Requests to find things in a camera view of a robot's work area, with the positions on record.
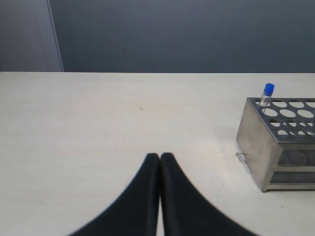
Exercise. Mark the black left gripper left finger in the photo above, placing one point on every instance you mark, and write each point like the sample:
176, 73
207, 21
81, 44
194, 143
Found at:
135, 211

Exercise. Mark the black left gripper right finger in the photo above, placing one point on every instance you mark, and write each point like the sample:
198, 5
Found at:
185, 211

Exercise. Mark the blue-capped tube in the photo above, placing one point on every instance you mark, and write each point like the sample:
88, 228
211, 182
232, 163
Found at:
266, 95

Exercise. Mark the stainless steel test tube rack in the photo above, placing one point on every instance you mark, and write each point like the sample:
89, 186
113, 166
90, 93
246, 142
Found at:
278, 143

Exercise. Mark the clear tape piece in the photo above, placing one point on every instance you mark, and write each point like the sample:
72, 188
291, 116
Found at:
243, 160

